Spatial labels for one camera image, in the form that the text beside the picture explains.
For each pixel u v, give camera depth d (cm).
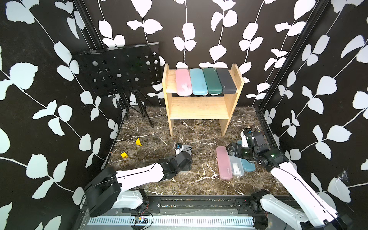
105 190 41
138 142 97
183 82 72
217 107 92
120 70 75
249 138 59
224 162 89
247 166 86
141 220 71
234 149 69
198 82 72
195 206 75
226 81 72
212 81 72
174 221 70
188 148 70
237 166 88
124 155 90
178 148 75
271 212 59
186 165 64
